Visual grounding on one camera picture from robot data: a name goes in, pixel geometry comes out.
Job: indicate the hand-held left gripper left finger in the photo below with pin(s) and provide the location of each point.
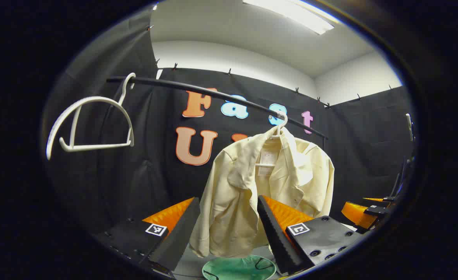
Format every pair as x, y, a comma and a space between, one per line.
174, 241

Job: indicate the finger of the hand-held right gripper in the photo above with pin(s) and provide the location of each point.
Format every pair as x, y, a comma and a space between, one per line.
357, 214
384, 199

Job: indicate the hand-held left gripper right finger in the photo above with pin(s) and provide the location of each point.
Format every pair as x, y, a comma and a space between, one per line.
275, 241

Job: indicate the green laundry hamper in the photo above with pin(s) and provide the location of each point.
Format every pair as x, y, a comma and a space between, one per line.
236, 268

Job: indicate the cream jacket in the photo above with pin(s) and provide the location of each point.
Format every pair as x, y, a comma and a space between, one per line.
228, 194

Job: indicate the white plastic hanger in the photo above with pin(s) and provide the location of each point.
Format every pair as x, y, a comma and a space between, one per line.
278, 131
96, 147

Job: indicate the black backdrop cloth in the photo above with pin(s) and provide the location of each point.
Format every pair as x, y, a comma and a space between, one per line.
135, 175

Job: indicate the white paper garment tag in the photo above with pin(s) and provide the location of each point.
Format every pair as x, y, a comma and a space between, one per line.
267, 159

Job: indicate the ceiling light panel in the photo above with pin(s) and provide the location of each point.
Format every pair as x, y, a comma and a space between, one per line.
291, 13

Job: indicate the black clothes rail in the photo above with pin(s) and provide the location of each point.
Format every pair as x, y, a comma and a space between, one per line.
213, 93

